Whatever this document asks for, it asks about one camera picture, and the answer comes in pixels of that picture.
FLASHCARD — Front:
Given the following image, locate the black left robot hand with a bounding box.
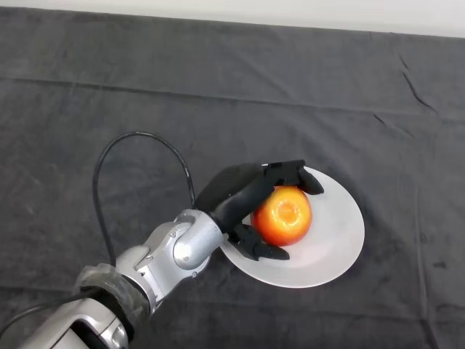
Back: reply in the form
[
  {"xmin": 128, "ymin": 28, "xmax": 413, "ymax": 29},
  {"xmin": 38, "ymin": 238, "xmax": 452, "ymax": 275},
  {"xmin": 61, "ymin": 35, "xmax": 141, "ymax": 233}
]
[{"xmin": 195, "ymin": 159, "xmax": 325, "ymax": 262}]

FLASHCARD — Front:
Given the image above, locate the red yellow apple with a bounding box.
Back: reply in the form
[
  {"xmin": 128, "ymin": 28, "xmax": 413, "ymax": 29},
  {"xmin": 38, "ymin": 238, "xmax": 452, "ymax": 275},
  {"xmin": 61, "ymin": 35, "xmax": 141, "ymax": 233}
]
[{"xmin": 250, "ymin": 185, "xmax": 314, "ymax": 247}]

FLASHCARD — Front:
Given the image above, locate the white round plate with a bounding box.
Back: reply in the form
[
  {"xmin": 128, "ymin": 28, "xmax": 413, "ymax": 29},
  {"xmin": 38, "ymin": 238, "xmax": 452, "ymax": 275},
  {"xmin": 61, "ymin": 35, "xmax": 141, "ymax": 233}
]
[{"xmin": 217, "ymin": 166, "xmax": 365, "ymax": 289}]

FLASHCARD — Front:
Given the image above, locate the black table cloth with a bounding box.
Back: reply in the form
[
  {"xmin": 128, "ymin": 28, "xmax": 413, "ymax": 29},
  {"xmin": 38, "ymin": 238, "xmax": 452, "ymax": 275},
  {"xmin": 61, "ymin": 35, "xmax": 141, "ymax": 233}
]
[{"xmin": 0, "ymin": 7, "xmax": 465, "ymax": 349}]

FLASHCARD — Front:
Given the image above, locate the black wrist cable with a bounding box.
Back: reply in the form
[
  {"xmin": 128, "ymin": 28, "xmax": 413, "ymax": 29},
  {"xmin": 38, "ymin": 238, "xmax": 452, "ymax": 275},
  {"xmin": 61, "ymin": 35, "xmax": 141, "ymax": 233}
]
[{"xmin": 0, "ymin": 132, "xmax": 200, "ymax": 339}]

